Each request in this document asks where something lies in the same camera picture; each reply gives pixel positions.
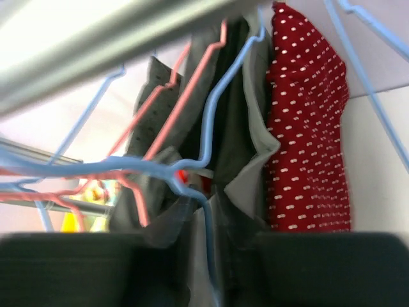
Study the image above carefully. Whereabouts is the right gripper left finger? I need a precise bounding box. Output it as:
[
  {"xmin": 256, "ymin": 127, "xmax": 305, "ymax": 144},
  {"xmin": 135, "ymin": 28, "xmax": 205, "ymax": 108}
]
[{"xmin": 1, "ymin": 233, "xmax": 177, "ymax": 306}]

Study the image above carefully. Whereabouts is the pink hanger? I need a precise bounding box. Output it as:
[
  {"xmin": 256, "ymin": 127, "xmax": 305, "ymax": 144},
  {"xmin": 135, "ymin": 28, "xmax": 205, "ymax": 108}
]
[
  {"xmin": 1, "ymin": 20, "xmax": 228, "ymax": 230},
  {"xmin": 1, "ymin": 42, "xmax": 190, "ymax": 232}
]

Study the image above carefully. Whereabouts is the plain grey skirt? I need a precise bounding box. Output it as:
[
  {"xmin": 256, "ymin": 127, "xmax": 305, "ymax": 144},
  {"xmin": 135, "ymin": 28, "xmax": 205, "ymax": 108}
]
[{"xmin": 164, "ymin": 12, "xmax": 280, "ymax": 306}]

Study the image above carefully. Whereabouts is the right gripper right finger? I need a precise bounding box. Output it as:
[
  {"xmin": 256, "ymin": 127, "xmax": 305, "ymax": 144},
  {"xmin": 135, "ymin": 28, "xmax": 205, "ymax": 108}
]
[{"xmin": 255, "ymin": 232, "xmax": 408, "ymax": 306}]

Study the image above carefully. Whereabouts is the red white polka-dot skirt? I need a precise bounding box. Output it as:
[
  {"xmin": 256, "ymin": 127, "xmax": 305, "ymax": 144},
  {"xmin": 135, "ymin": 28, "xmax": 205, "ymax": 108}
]
[{"xmin": 266, "ymin": 3, "xmax": 351, "ymax": 232}]

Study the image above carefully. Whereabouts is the white red floral skirt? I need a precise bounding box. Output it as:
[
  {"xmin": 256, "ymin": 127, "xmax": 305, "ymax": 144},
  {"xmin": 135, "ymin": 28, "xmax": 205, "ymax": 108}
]
[{"xmin": 175, "ymin": 169, "xmax": 213, "ymax": 197}]

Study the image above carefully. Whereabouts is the dark grey dotted skirt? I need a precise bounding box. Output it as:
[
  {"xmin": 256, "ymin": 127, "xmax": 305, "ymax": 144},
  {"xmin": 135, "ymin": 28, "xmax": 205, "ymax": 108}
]
[{"xmin": 109, "ymin": 57, "xmax": 181, "ymax": 232}]

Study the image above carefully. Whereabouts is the pastel floral skirt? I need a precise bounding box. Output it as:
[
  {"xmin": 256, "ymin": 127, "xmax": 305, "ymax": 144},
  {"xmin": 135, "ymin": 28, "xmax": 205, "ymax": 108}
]
[{"xmin": 80, "ymin": 180, "xmax": 121, "ymax": 232}]

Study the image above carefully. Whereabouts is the silver white clothes rack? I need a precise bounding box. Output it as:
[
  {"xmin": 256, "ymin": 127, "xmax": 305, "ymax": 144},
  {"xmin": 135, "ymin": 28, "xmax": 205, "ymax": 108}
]
[{"xmin": 0, "ymin": 0, "xmax": 275, "ymax": 217}]

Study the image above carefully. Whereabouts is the blue hanger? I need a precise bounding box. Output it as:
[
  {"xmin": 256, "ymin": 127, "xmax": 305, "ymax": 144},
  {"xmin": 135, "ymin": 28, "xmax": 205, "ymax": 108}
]
[
  {"xmin": 1, "ymin": 7, "xmax": 266, "ymax": 306},
  {"xmin": 324, "ymin": 1, "xmax": 408, "ymax": 168},
  {"xmin": 1, "ymin": 63, "xmax": 126, "ymax": 232}
]

